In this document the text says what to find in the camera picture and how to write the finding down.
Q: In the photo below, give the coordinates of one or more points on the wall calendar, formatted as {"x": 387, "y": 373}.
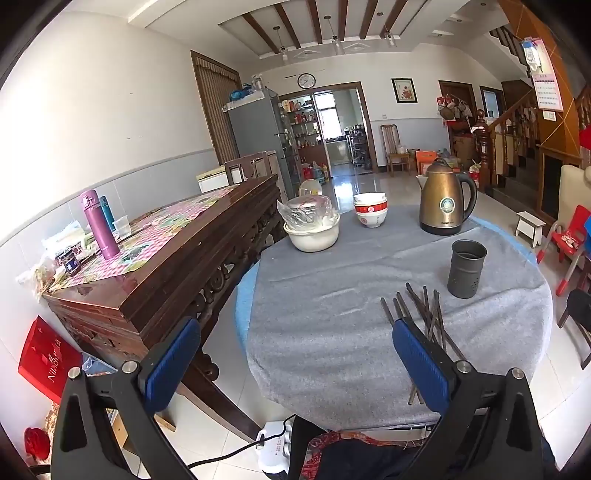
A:
{"x": 547, "y": 94}

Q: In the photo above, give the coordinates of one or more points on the dark carved wooden chair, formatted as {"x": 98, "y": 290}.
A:
{"x": 247, "y": 166}

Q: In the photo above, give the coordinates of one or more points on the carved wooden sideboard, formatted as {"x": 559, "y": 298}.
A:
{"x": 184, "y": 258}

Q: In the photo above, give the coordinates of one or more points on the white chest freezer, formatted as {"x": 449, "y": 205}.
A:
{"x": 212, "y": 180}

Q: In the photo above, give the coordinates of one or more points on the tall-backed wooden chair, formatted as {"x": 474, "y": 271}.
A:
{"x": 392, "y": 143}

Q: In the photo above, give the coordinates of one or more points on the cream armchair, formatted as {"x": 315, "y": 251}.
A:
{"x": 572, "y": 189}

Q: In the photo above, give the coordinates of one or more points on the red round ornament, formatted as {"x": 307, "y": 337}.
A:
{"x": 37, "y": 443}

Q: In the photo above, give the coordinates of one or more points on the dark chair with black seat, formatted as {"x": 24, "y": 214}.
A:
{"x": 579, "y": 307}

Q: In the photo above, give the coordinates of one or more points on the shelf of bottles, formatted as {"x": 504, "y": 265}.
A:
{"x": 300, "y": 124}

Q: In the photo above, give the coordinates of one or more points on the clear plastic bag of dishes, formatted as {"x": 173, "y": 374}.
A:
{"x": 307, "y": 210}

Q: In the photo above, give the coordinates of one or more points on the pink checkered table cover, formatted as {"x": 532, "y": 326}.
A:
{"x": 175, "y": 217}

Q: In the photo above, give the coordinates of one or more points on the metal kitchen rack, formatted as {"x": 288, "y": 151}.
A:
{"x": 359, "y": 147}

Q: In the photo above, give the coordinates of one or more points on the pendant ceiling lamp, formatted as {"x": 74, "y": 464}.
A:
{"x": 338, "y": 44}
{"x": 284, "y": 53}
{"x": 390, "y": 37}

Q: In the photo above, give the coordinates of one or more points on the small white stool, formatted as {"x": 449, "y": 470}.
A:
{"x": 531, "y": 228}

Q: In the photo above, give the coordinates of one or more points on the grey metal utensil holder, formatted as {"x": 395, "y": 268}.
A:
{"x": 466, "y": 277}

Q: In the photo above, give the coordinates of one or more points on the orange box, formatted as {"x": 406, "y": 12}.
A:
{"x": 425, "y": 162}

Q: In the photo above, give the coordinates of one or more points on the clear plastic cup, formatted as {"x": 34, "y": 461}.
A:
{"x": 121, "y": 226}

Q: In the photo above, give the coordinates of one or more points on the brown door curtain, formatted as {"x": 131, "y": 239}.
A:
{"x": 217, "y": 115}

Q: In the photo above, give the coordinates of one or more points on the framed wall picture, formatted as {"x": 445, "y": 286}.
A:
{"x": 404, "y": 90}

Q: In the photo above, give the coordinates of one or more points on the grey felt table cloth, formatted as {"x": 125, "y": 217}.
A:
{"x": 323, "y": 323}

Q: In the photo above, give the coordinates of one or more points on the wooden staircase railing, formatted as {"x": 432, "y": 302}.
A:
{"x": 512, "y": 134}

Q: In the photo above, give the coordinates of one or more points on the grey refrigerator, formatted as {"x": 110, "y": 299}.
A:
{"x": 254, "y": 129}

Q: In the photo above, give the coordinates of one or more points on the plastic bags of snacks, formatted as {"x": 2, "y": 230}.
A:
{"x": 51, "y": 258}

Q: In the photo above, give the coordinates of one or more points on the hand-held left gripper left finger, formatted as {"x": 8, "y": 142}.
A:
{"x": 173, "y": 364}

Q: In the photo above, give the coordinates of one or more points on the red plastic child chair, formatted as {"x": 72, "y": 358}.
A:
{"x": 570, "y": 240}

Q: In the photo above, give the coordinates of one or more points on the hanging red decorations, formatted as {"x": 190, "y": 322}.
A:
{"x": 455, "y": 108}

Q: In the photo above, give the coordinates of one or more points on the bronze electric kettle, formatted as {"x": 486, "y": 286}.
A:
{"x": 443, "y": 203}

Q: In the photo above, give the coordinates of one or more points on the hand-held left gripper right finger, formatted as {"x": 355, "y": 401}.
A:
{"x": 420, "y": 364}

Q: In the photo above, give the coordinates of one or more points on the round wall clock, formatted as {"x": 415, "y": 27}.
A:
{"x": 306, "y": 81}

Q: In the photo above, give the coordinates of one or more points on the red paper bag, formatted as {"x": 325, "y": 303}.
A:
{"x": 44, "y": 360}

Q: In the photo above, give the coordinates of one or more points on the brown wooden door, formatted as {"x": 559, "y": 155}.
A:
{"x": 457, "y": 99}

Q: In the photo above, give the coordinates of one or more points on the purple thermos bottle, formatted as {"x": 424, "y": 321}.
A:
{"x": 101, "y": 226}

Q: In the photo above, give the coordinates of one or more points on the white power strip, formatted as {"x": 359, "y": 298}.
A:
{"x": 274, "y": 450}

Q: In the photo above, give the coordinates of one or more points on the pile of dark chopsticks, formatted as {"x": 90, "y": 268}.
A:
{"x": 431, "y": 325}

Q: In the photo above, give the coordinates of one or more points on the wooden door frame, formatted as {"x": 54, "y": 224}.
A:
{"x": 367, "y": 120}

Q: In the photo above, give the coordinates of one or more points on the white bowl red band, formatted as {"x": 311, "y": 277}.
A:
{"x": 369, "y": 199}

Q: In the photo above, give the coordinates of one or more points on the white basin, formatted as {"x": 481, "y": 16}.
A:
{"x": 309, "y": 240}

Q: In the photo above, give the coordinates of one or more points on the white bowl red mark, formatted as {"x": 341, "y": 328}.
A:
{"x": 369, "y": 220}

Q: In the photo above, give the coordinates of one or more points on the blue item on refrigerator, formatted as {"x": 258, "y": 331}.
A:
{"x": 238, "y": 94}

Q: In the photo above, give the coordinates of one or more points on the teal thermos bottle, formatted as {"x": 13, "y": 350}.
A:
{"x": 106, "y": 210}

